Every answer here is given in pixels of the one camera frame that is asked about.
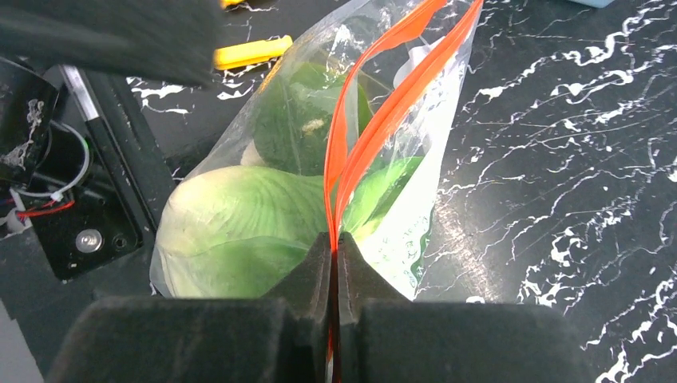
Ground green yellow mango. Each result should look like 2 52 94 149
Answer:
253 63 346 176

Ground green lettuce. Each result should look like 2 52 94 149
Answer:
150 156 422 298

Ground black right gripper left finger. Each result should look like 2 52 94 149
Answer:
47 233 331 382

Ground blue plastic basket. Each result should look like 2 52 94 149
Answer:
569 0 615 9

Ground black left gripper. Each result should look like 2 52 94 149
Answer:
1 0 224 86

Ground clear zip bag orange zipper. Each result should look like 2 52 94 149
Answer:
149 1 482 298

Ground orange slim screwdriver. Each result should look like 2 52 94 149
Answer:
220 0 246 9

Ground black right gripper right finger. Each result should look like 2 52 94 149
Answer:
334 233 594 382

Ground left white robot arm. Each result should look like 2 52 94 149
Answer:
1 1 220 281

